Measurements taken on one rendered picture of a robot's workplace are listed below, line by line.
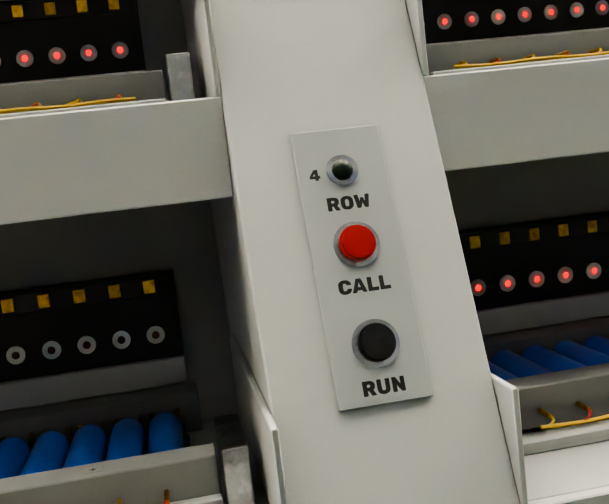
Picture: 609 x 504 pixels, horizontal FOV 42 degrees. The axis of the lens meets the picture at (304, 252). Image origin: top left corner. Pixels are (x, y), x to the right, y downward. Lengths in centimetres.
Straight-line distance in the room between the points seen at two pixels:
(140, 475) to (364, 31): 23
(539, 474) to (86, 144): 25
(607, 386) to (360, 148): 18
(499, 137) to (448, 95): 3
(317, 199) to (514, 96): 11
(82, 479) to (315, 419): 11
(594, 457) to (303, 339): 15
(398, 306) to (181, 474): 12
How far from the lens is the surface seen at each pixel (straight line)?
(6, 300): 50
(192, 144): 36
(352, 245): 34
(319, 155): 35
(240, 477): 37
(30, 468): 41
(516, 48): 49
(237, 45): 38
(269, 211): 34
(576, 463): 39
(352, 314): 33
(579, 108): 41
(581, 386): 43
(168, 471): 37
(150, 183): 36
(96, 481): 37
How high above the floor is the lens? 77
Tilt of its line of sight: 14 degrees up
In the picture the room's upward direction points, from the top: 10 degrees counter-clockwise
